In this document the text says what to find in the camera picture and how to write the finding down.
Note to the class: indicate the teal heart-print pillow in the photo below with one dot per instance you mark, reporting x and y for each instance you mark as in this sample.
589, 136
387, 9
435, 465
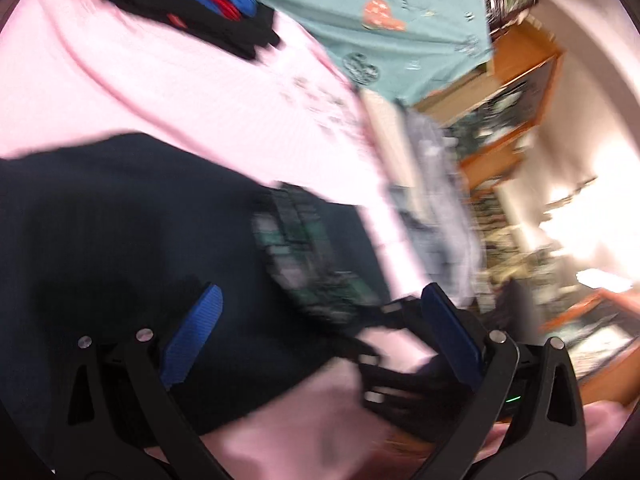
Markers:
401, 49

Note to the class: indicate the cream folded cloth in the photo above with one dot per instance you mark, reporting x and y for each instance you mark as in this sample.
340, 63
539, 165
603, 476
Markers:
386, 124

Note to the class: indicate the wooden shelf cabinet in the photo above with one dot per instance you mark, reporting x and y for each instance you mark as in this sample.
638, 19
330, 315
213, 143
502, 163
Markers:
552, 176

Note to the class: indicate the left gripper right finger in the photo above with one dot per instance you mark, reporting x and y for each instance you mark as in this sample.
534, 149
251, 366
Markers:
546, 438

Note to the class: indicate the grey clothes pile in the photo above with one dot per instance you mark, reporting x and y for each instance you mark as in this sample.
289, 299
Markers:
436, 212

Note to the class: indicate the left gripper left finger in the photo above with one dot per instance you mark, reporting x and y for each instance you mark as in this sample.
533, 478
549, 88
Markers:
85, 445

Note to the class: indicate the dark navy pants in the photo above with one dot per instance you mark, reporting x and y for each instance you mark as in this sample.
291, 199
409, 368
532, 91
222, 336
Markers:
107, 238

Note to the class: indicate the pink floral bed sheet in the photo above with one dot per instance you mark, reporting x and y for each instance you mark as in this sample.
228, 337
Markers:
76, 72

